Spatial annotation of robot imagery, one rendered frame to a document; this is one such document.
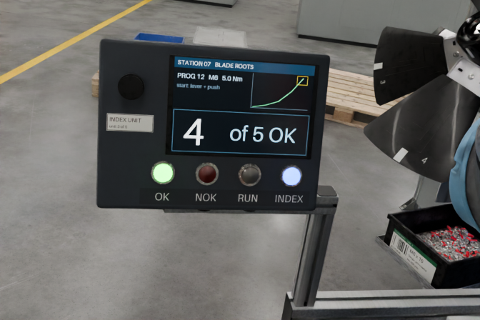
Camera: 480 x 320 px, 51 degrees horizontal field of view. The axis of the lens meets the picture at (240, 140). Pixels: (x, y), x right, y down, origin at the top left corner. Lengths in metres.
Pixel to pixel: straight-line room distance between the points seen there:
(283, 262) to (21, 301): 1.07
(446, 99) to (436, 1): 5.63
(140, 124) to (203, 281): 1.64
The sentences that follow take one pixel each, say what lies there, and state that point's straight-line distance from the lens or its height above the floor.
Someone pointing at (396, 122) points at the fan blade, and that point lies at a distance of 1.21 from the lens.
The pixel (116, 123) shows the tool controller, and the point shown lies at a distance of 0.57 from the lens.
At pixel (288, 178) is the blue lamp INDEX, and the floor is 1.12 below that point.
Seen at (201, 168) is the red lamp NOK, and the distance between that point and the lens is 0.58.
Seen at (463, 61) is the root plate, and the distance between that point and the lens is 1.28.
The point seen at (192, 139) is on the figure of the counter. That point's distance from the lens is 0.57.
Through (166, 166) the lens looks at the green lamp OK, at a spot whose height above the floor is 1.13.
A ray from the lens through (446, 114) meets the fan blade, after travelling 1.21.
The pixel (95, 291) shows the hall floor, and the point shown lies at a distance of 2.12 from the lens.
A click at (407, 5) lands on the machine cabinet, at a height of 0.58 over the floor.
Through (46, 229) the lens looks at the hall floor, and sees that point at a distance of 2.47.
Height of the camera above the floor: 1.39
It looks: 24 degrees down
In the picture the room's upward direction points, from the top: 7 degrees clockwise
